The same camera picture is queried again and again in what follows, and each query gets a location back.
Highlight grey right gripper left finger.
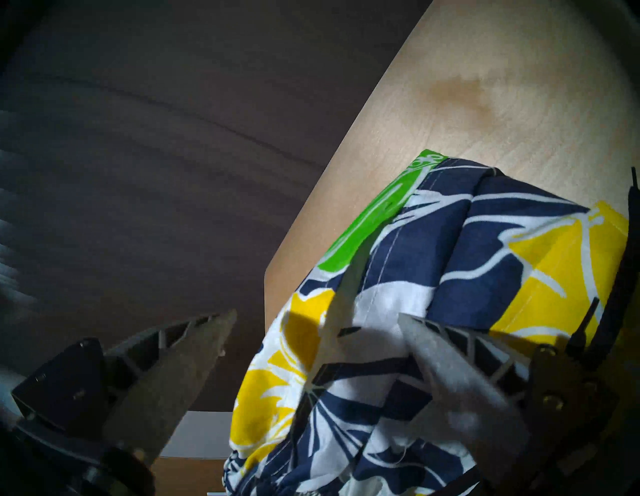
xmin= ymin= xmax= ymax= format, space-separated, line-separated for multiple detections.
xmin=12 ymin=309 xmax=238 ymax=463

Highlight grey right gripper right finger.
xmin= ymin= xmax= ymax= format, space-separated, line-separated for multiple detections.
xmin=398 ymin=312 xmax=621 ymax=488

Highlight navy green floral shorts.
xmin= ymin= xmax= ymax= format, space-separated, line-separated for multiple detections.
xmin=222 ymin=149 xmax=640 ymax=496

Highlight beige pleated curtain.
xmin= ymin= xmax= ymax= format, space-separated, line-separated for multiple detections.
xmin=0 ymin=110 xmax=38 ymax=321

